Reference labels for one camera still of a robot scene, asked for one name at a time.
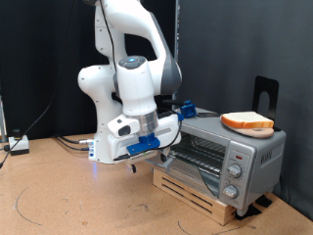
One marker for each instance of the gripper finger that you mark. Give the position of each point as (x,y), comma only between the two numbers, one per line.
(163,157)
(132,167)

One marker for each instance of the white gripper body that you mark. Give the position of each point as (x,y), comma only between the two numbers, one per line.
(168,129)

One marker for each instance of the white bread slice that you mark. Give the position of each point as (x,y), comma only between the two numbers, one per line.
(244,118)

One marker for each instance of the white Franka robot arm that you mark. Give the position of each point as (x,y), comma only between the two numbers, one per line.
(137,88)

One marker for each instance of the silver oven temperature knob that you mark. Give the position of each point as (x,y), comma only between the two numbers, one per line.
(234,170)

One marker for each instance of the silver oven timer knob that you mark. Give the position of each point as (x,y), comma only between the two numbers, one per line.
(230,191)

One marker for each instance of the silver toaster oven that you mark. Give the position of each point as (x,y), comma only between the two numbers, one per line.
(260,153)

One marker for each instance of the slatted wooden base block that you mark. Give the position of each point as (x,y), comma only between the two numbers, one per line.
(195,199)

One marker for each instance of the round wooden board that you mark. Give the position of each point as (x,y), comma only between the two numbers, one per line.
(257,132)

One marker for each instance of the black tape strip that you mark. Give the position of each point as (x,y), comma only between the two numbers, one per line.
(247,212)
(264,201)

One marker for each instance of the black metal bookend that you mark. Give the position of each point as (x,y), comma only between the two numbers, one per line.
(275,94)

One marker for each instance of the white power box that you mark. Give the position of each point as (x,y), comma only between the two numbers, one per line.
(19,143)

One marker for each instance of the grey curtain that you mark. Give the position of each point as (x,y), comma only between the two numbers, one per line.
(244,39)

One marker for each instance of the metal stand leg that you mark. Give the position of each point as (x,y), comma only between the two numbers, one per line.
(2,120)

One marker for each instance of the black curtain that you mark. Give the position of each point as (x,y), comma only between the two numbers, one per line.
(32,49)

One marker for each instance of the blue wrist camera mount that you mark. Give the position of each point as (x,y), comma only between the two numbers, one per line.
(143,145)

